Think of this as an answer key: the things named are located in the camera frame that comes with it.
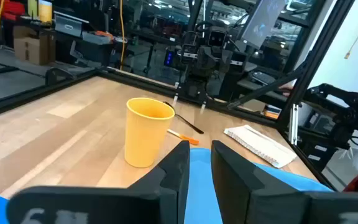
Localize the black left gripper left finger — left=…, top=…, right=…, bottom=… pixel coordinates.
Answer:
left=128, top=140, right=191, bottom=224

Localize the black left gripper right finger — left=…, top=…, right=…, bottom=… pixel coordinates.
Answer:
left=211, top=139, right=310, bottom=224

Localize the clear fork with orange handle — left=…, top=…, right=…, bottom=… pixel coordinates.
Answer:
left=167, top=128, right=200, bottom=146

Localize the yellow plastic cup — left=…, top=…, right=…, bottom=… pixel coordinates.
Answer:
left=124, top=97, right=176, bottom=169

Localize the black spoon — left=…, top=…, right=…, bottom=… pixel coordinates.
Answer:
left=162, top=101, right=204, bottom=135

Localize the blue plastic tray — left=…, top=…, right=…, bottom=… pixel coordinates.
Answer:
left=183, top=147, right=334, bottom=224

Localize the device with blue lights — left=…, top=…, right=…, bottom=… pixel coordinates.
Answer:
left=163, top=49, right=175, bottom=68

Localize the white spiral notebook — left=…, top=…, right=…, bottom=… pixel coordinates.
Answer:
left=223, top=124, right=298, bottom=169

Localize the grey computer monitor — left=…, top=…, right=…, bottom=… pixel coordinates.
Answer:
left=240, top=0, right=287, bottom=50

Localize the person's hand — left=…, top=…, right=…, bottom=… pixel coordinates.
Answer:
left=280, top=82, right=295, bottom=96

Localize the orange and grey tool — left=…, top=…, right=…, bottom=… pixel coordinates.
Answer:
left=82, top=30, right=115, bottom=45

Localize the yellow plastic container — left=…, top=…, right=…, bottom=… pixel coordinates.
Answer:
left=37, top=0, right=53, bottom=23

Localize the cardboard box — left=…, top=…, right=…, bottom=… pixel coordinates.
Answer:
left=12, top=26, right=57, bottom=66

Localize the red box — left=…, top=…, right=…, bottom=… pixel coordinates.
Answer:
left=1, top=0, right=26, bottom=21

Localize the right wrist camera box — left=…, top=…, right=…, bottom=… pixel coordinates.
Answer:
left=208, top=29, right=227, bottom=48

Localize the black aluminium table frame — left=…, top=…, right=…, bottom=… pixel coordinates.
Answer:
left=0, top=0, right=357, bottom=190

